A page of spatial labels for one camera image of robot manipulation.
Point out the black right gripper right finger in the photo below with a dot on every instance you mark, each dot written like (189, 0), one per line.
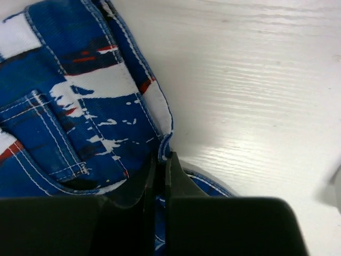
(183, 197)

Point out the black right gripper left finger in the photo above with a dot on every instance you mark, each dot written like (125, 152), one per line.
(133, 219)

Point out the blue patterned trousers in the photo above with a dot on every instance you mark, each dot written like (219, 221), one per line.
(81, 111)

